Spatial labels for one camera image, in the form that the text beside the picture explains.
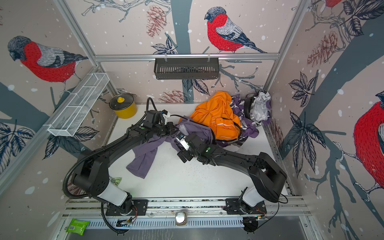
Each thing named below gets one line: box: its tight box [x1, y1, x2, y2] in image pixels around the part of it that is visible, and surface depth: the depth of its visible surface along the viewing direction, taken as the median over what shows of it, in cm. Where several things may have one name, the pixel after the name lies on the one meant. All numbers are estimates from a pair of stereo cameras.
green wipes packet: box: [66, 218, 91, 236], surface depth 70 cm
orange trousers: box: [178, 91, 241, 141], surface depth 107 cm
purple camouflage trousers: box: [230, 90, 272, 138], surface depth 106 cm
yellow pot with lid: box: [109, 93, 137, 119], surface depth 109 cm
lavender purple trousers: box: [126, 116, 215, 179], surface depth 91 cm
